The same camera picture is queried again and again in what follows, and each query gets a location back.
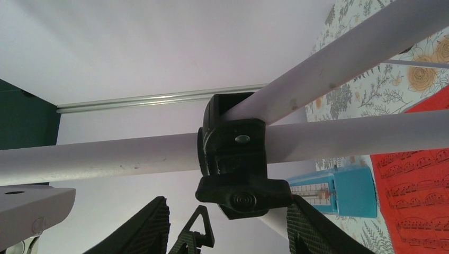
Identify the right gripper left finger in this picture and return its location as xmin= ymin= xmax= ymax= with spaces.
xmin=86 ymin=196 xmax=170 ymax=254

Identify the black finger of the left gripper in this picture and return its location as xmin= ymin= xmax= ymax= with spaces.
xmin=168 ymin=205 xmax=215 ymax=254

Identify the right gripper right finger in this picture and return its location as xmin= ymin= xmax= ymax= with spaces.
xmin=286 ymin=195 xmax=373 ymax=254

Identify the red sheet music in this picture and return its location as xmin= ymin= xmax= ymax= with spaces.
xmin=371 ymin=96 xmax=448 ymax=253

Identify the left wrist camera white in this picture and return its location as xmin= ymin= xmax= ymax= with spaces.
xmin=1 ymin=185 xmax=76 ymax=251

